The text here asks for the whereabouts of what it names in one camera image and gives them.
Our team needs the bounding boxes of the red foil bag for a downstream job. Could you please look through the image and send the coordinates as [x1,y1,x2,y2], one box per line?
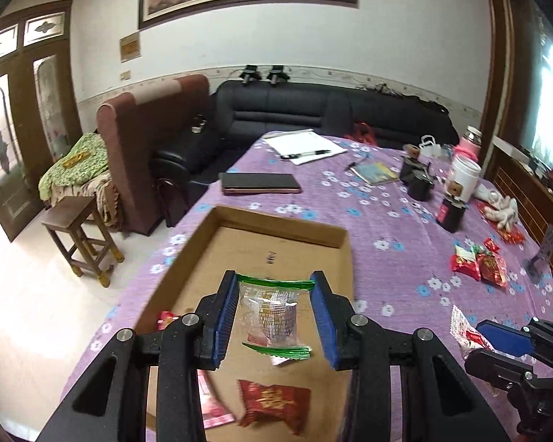
[476,201,525,245]

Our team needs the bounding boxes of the black clamp on sofa right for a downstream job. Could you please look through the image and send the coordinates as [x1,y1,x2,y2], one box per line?
[267,65,289,86]

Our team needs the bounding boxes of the red candy wrapper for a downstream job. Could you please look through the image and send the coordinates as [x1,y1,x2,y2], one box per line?
[239,379,312,436]

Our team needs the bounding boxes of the cream white snack pack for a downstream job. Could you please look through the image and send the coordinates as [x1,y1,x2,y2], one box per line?
[455,245,476,262]

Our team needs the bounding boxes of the white paper notebook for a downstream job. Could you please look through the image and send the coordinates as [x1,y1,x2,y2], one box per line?
[262,130,347,166]

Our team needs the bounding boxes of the black clamp on sofa left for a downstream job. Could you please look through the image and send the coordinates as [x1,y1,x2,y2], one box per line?
[239,65,262,86]

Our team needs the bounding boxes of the red bag on sofa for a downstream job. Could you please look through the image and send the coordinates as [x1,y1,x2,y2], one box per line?
[344,122,378,147]

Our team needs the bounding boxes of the small green booklet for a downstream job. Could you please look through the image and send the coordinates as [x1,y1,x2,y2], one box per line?
[349,163,399,186]

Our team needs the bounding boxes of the black phone stand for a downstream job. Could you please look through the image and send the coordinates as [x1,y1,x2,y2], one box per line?
[522,225,553,285]

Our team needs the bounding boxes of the clear green edged snack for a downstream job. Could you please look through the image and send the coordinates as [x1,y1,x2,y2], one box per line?
[237,274,314,365]

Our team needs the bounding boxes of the white plastic bag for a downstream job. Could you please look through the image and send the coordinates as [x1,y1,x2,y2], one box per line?
[418,135,444,159]

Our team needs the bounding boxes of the rear black jar with cork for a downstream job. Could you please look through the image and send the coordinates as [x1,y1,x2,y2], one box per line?
[400,145,428,185]

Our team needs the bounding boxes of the wooden stool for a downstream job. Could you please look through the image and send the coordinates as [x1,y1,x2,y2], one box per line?
[42,197,125,287]

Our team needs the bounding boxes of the small wall plaque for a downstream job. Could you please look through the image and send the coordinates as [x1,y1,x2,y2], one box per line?
[119,32,140,63]

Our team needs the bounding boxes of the green floral blanket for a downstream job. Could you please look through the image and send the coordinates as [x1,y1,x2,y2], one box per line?
[38,133,108,201]

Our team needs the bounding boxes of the black clamp on sofa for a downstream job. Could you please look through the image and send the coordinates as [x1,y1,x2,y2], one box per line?
[239,65,262,86]
[267,65,289,86]

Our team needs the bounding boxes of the large dark red snack pack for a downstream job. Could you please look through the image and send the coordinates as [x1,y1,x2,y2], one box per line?
[476,252,507,288]

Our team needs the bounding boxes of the green candy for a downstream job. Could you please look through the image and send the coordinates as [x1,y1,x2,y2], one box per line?
[469,243,493,256]

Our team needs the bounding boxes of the pink thermos bottle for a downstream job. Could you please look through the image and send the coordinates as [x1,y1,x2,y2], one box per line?
[455,126,483,162]

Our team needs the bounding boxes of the wooden glass door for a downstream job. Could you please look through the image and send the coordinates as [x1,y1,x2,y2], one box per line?
[0,0,83,239]

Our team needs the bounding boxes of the brown armchair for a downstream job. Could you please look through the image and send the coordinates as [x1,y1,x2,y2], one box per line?
[95,74,209,235]

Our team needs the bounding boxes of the pink long snack pack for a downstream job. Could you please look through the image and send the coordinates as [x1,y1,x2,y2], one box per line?
[155,309,238,431]

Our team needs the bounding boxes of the red rectangular snack pack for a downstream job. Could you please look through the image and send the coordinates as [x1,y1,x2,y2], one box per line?
[449,255,481,281]

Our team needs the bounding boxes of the white plastic jar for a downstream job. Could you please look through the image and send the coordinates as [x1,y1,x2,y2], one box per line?
[446,154,481,203]

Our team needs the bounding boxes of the white cotton gloves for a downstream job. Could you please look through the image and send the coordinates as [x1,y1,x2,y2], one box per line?
[474,185,518,232]

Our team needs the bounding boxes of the cardboard box tray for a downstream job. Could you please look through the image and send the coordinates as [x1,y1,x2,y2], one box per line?
[135,206,354,441]

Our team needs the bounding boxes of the wooden cabinet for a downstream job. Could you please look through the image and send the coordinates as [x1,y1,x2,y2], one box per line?
[486,147,553,274]

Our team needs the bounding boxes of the small red candy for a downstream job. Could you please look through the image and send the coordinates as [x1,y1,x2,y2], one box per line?
[483,238,500,253]

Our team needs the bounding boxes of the purple floral tablecloth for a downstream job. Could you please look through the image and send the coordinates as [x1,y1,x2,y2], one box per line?
[59,129,553,442]

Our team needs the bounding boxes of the white red snack pack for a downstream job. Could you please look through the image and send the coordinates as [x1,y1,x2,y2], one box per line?
[449,305,495,360]

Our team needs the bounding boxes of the black leather sofa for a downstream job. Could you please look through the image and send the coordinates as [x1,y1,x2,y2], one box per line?
[150,81,459,227]

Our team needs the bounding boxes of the black pen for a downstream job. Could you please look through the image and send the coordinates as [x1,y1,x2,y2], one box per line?
[279,150,330,161]

